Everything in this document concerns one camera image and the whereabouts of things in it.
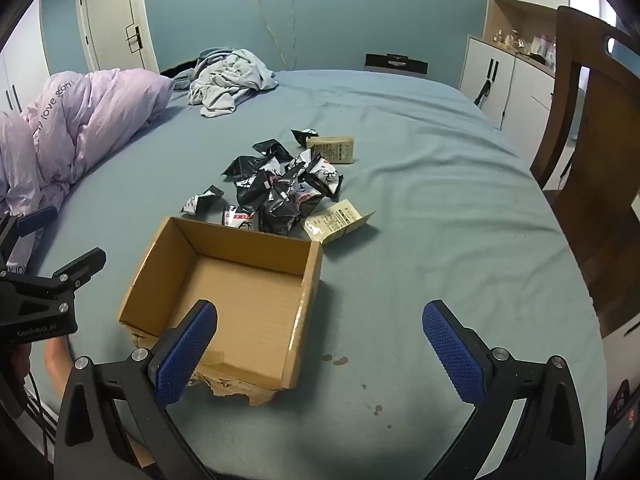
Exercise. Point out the brown cardboard box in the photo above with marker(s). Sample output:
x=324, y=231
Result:
x=250, y=300

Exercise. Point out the white low cabinet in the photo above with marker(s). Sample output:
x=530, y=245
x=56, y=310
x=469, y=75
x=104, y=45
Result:
x=520, y=90

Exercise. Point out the purple duvet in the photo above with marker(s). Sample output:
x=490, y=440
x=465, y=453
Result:
x=75, y=125

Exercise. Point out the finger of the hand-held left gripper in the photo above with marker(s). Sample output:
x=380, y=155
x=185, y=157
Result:
x=82, y=265
x=35, y=220

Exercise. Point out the grey crumpled clothes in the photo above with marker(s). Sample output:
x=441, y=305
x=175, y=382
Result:
x=230, y=82

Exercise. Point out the tan snack packet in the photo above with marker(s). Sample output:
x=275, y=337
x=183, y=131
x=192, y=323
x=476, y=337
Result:
x=332, y=149
x=337, y=222

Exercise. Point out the brown wooden chair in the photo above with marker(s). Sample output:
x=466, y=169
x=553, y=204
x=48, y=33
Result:
x=590, y=210

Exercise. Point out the person's left forearm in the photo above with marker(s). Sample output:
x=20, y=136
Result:
x=56, y=362

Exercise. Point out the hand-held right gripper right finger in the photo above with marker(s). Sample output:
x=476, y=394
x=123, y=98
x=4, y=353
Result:
x=452, y=355

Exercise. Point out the pile of black white packets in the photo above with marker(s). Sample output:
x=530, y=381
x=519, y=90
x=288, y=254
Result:
x=280, y=195

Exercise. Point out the bed with blue sheet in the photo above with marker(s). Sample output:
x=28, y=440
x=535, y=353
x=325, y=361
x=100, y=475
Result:
x=425, y=185

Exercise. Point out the black bag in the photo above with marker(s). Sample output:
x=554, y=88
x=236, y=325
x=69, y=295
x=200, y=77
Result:
x=395, y=65

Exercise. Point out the white wardrobe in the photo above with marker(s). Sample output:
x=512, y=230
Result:
x=20, y=75

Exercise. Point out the group of toiletry bottles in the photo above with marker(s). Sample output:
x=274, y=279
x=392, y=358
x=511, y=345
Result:
x=537, y=47

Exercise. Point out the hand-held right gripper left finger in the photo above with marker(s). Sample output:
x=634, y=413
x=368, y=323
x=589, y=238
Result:
x=187, y=350

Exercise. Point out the white door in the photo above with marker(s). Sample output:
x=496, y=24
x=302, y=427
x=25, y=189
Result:
x=110, y=10

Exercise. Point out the black white snack packet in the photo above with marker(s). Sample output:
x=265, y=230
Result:
x=305, y=136
x=202, y=200

